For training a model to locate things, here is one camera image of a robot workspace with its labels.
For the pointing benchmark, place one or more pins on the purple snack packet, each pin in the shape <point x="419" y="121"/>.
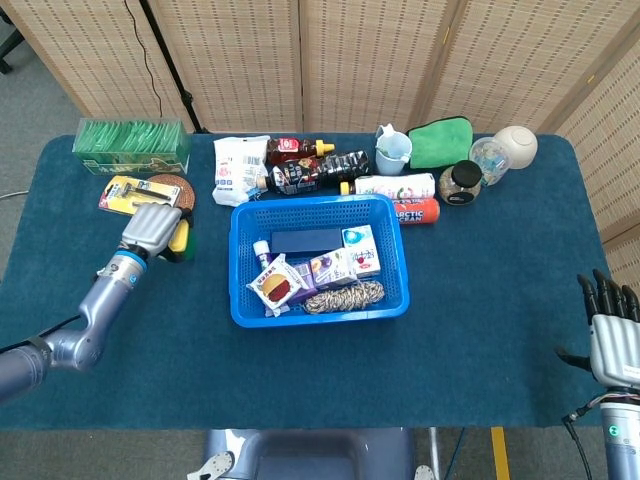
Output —
<point x="304" y="280"/>

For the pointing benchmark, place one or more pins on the beige ceramic bowl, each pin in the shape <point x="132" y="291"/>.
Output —
<point x="517" y="145"/>

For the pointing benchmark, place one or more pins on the round woven brown coaster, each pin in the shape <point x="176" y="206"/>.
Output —
<point x="180" y="192"/>

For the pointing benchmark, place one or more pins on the clear plastic jar of clips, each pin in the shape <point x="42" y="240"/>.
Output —
<point x="489" y="156"/>

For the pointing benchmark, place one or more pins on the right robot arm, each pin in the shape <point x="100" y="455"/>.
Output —
<point x="622" y="435"/>

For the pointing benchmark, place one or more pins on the yellow lidded round container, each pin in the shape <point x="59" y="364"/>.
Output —
<point x="181" y="242"/>

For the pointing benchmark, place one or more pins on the white plastic snack bag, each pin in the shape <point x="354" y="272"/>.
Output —
<point x="235" y="172"/>

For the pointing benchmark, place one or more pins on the green tea bag box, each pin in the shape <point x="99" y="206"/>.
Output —
<point x="132" y="147"/>

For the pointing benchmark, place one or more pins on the razor in yellow blister pack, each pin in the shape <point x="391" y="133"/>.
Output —
<point x="135" y="192"/>

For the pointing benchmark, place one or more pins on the brown bottle with yellow cap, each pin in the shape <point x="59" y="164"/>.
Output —
<point x="292" y="149"/>

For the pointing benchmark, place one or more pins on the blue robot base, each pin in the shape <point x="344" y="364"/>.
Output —
<point x="310" y="452"/>

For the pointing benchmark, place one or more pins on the burger print snack packet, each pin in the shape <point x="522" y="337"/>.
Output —
<point x="276" y="287"/>

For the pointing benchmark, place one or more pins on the black tripod stand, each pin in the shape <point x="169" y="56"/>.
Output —
<point x="172" y="65"/>

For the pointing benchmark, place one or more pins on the white and blue small box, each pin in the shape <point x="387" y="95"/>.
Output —
<point x="357" y="236"/>

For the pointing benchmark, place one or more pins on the glass jar with black lid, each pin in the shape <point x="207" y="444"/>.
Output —
<point x="461" y="185"/>

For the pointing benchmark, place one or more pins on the green microfiber cloth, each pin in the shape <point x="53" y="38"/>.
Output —
<point x="440" y="142"/>

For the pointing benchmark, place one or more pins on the white purple glue stick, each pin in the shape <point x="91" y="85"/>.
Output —
<point x="262" y="251"/>

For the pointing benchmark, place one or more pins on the white labelled drink bottle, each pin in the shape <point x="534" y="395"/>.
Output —
<point x="395" y="185"/>

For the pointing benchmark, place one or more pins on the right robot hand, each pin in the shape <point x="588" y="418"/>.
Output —
<point x="615" y="340"/>

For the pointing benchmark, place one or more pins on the purple plum drink carton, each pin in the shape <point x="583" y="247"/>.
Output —
<point x="329" y="270"/>

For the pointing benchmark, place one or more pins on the dark blue flat box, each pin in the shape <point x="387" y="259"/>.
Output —
<point x="305" y="241"/>

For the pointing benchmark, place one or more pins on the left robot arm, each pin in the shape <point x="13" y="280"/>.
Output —
<point x="65" y="320"/>

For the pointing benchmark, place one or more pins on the light blue measuring cup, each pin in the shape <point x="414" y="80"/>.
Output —
<point x="392" y="152"/>

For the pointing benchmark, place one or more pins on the white red milk carton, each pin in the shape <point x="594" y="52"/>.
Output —
<point x="365" y="261"/>

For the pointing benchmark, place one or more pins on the orange arctic ocean can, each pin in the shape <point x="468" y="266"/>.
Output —
<point x="416" y="212"/>

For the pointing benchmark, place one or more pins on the blue plastic basket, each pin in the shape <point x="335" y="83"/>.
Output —
<point x="320" y="310"/>

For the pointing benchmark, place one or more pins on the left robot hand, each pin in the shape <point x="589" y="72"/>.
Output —
<point x="150" y="230"/>

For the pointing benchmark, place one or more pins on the dark soy sauce bottle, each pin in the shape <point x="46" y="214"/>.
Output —
<point x="312" y="175"/>

